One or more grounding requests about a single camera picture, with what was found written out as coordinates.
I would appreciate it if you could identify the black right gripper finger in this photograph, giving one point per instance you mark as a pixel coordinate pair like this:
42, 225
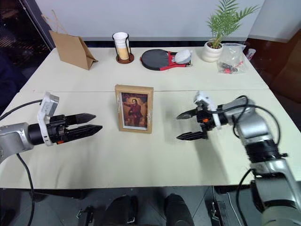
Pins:
191, 136
188, 115

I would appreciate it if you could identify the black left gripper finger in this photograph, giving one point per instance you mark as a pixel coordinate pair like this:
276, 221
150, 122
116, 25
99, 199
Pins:
84, 131
81, 118

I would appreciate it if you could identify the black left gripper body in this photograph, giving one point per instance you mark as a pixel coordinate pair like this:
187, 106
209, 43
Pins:
56, 131

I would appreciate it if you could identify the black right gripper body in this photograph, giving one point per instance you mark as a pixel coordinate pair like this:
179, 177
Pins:
209, 126

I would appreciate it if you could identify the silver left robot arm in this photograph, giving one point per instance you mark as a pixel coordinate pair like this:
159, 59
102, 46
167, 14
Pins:
14, 139

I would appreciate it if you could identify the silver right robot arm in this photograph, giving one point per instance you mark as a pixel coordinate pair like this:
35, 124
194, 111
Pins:
256, 122

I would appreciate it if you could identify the red table tennis paddle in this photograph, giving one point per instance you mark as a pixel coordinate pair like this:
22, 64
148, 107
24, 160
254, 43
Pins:
170, 66

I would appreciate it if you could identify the black table tennis paddle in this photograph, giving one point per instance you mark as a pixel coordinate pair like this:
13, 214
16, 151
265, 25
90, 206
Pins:
154, 58

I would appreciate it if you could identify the green plant in white pot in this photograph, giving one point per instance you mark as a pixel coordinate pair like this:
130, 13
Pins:
212, 53

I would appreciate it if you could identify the brown paper bag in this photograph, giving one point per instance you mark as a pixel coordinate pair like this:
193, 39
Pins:
70, 51

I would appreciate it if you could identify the paper cups in holder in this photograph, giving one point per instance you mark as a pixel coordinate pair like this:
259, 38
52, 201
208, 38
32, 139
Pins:
124, 60

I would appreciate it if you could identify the clear plastic bag with parts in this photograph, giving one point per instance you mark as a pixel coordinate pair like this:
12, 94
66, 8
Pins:
232, 56

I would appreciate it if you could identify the beige paper cup stack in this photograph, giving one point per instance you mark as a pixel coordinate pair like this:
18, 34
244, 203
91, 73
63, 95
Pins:
122, 53

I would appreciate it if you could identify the small clear plastic cup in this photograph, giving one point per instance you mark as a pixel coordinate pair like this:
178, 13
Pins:
251, 53

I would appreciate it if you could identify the white paper cup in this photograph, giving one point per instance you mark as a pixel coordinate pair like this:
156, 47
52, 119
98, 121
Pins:
120, 38

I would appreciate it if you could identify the dark glass partition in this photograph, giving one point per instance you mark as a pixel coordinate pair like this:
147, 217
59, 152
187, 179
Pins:
21, 23

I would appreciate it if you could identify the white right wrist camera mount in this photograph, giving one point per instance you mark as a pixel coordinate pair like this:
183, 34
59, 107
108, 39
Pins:
208, 101

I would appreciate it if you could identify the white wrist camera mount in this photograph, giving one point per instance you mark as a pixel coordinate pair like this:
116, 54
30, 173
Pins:
49, 103
208, 101

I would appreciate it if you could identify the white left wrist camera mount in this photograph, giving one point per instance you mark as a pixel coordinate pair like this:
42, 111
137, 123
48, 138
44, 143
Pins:
49, 103

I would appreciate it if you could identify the wooden picture frame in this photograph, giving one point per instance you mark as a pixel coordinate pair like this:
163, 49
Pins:
134, 110

